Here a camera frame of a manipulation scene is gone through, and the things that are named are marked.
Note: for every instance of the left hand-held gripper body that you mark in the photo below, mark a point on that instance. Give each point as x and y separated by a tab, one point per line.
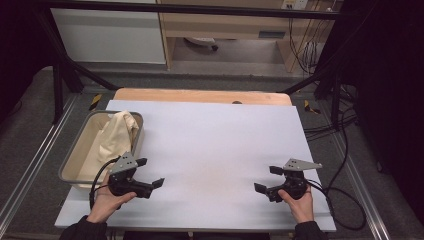
124	173

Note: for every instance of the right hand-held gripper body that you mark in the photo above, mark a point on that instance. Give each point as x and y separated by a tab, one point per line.
295	181

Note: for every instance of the cream cloth garment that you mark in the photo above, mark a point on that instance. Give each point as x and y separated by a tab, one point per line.
115	140

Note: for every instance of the person's right hand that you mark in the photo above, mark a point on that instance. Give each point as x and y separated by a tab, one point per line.
302	208

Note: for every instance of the person's left hand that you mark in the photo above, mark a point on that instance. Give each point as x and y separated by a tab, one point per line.
105	203

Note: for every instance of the yellow black floor tape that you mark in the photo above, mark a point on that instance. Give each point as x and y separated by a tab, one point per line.
311	107
95	101

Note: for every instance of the black curtain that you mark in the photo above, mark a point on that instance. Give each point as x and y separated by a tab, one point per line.
390	100
20	50

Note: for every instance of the white cabinet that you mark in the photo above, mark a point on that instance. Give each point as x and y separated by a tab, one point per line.
106	33

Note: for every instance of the white chair base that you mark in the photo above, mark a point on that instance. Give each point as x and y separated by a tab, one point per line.
200	41

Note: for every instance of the light wooden desk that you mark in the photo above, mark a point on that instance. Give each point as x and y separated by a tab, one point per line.
226	25

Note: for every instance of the aluminium floor rail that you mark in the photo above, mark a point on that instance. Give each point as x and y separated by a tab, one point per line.
360	186
36	160

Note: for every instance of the black metal frame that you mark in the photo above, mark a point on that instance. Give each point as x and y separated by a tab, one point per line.
186	9

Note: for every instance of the wall power outlet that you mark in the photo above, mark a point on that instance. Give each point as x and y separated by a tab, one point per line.
295	4

